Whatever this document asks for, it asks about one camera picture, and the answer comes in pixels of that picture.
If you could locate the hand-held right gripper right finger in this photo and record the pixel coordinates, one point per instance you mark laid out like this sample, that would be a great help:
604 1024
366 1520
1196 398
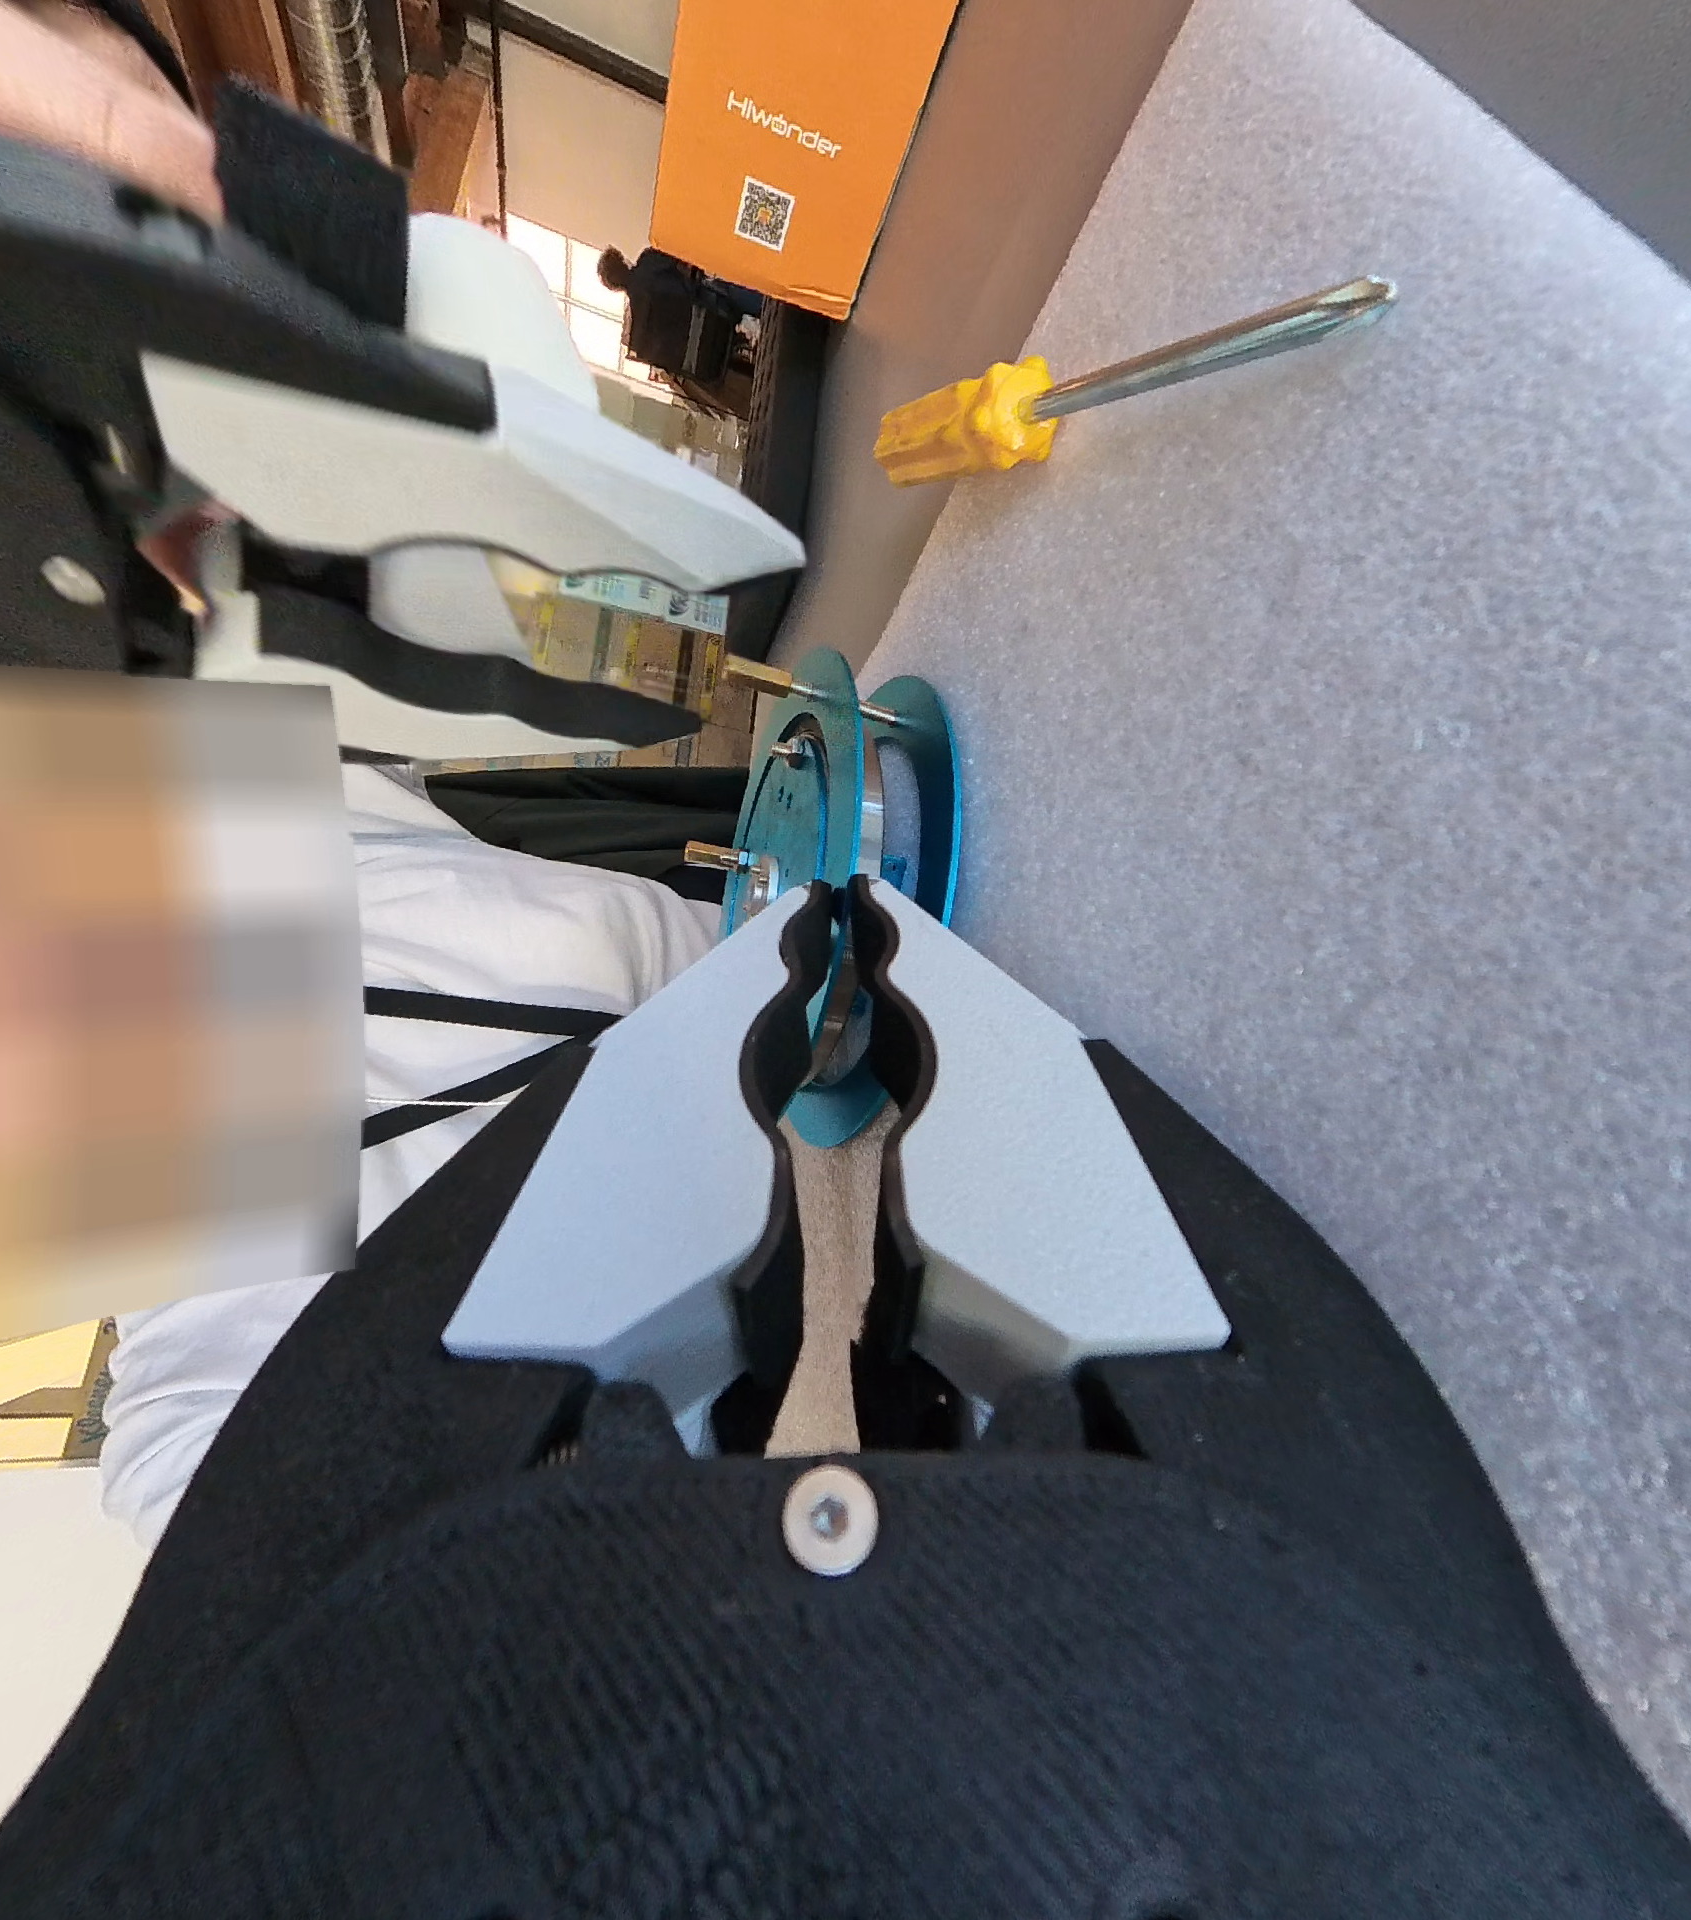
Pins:
1053 1200

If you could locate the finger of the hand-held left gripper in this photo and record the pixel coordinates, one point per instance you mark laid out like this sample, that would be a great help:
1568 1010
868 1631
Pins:
415 481
484 722

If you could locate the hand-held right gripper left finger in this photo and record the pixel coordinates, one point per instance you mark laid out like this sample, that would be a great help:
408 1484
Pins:
604 1200

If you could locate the blue round metal turntable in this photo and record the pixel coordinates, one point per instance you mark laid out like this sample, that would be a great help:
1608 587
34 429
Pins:
813 780

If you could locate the person's left hand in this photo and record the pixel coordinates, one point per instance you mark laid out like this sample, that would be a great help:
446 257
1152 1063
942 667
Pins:
34 75

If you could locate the white foam sheet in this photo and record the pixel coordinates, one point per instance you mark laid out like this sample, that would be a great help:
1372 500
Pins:
1384 902

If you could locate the orange cardboard box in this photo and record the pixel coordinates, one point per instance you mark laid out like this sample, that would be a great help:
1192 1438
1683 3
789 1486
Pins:
782 136

